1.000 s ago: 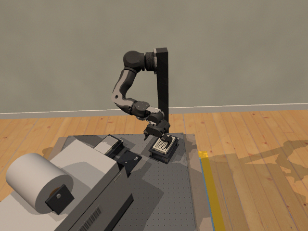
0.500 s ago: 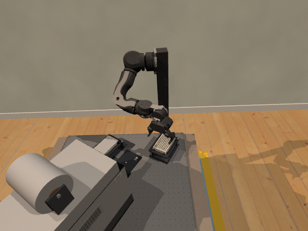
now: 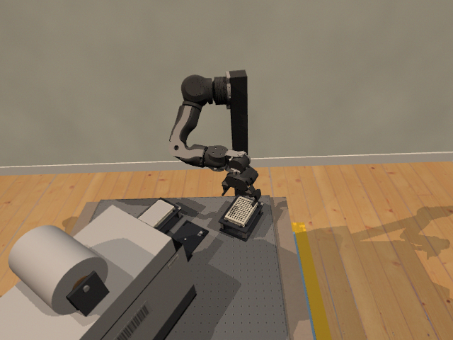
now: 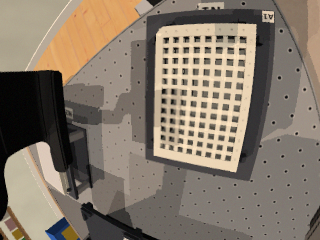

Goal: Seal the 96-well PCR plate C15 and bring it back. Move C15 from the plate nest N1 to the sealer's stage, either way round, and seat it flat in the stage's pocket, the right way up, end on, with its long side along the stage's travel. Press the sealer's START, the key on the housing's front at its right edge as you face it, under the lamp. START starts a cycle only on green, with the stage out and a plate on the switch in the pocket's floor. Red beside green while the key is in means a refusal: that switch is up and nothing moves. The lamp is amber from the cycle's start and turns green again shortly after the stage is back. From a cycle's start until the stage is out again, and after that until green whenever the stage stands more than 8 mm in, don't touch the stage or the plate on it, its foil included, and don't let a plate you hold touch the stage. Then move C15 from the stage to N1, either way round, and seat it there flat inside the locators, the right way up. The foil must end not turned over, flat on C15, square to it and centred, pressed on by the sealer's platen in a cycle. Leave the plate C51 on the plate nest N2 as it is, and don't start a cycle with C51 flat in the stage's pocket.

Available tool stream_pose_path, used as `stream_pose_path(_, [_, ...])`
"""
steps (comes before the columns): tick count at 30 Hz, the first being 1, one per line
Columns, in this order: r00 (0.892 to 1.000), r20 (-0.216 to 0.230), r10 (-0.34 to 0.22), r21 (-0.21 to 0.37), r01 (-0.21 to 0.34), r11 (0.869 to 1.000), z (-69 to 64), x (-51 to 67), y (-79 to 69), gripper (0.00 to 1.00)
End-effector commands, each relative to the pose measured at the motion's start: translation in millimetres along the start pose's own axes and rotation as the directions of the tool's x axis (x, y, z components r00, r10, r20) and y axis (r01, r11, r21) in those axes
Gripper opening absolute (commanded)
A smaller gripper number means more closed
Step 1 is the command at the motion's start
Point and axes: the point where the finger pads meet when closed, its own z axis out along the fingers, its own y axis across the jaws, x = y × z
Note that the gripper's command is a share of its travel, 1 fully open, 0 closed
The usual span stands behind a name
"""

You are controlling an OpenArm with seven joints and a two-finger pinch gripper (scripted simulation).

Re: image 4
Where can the beige well plate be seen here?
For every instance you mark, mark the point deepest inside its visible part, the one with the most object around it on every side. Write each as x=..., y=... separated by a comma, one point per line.
x=213, y=84

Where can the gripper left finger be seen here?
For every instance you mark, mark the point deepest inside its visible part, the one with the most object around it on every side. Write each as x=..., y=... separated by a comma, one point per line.
x=32, y=110

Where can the white label with black text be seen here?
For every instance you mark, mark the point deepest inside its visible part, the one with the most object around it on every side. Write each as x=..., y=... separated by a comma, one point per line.
x=214, y=5

